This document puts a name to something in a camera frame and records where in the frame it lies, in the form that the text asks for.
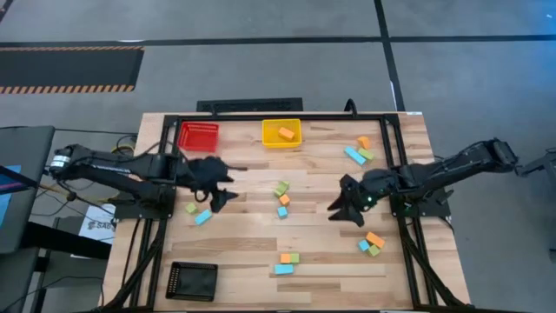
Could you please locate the black floor cable cover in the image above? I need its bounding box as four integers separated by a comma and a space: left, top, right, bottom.
195, 97, 304, 114

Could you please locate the red plastic basket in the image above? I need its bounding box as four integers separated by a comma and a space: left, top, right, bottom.
177, 121, 221, 153

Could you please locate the yellow plastic basket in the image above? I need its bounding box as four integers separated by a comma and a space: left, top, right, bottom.
261, 118, 303, 150

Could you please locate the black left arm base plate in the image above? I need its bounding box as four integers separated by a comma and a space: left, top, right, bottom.
113, 190, 177, 220

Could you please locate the dark grey side desk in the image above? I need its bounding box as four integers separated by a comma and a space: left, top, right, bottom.
0, 125, 56, 256

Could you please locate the white paper sign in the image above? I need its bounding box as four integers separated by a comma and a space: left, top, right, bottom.
77, 203, 117, 245

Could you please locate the black plastic basket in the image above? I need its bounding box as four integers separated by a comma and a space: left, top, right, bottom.
165, 261, 219, 303

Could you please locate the blue-lit screen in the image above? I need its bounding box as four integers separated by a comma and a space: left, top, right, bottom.
0, 163, 23, 230

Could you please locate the black hazard-striped floor mat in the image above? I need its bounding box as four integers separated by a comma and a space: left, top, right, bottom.
0, 45, 145, 95

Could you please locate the black aluminium table frame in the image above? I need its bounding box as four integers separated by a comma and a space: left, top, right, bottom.
102, 112, 474, 313

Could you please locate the yellow cable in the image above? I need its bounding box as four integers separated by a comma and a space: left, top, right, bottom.
37, 134, 138, 205

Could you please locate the long orange foam block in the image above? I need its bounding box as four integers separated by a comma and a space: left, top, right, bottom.
365, 231, 387, 250

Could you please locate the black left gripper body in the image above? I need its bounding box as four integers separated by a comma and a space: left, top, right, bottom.
175, 155, 235, 196

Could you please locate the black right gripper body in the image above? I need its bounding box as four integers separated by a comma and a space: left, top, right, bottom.
356, 167, 403, 210

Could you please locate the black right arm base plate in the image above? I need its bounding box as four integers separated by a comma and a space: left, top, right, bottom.
388, 182, 452, 218

